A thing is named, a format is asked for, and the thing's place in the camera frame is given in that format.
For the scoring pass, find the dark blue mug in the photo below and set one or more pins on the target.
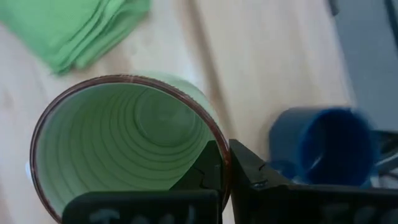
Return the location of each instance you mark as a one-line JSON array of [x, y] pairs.
[[335, 146]]

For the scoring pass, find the green-lined ceramic mug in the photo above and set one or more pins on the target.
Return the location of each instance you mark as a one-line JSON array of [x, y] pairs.
[[124, 133]]

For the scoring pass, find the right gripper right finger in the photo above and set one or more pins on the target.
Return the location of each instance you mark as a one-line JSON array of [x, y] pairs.
[[248, 180]]

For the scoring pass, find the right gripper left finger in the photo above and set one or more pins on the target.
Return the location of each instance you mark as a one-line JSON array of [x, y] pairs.
[[205, 177]]

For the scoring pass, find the folded green cloth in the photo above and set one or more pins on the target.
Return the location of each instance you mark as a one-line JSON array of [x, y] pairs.
[[62, 31]]

